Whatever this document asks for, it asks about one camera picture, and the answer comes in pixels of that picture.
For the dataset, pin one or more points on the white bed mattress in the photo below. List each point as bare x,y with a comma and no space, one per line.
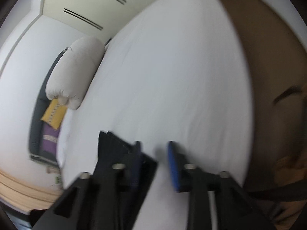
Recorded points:
176,72

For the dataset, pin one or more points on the beige curtain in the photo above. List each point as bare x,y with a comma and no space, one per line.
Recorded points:
25,196

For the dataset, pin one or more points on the beige folded duvet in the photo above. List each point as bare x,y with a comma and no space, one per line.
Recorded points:
74,72

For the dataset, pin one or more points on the black jeans pant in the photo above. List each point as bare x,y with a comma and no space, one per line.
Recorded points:
117,205

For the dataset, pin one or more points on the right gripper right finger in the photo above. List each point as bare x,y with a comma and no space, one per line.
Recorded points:
180,177

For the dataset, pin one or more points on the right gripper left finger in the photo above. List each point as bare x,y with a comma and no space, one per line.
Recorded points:
133,161

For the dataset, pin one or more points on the cream wardrobe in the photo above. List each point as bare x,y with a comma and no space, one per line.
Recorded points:
100,18

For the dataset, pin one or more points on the dark grey headboard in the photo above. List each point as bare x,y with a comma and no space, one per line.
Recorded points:
35,148

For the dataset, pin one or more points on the purple pillow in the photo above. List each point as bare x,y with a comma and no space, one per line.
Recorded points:
49,139

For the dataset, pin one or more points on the yellow pillow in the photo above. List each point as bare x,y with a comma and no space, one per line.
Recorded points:
54,114

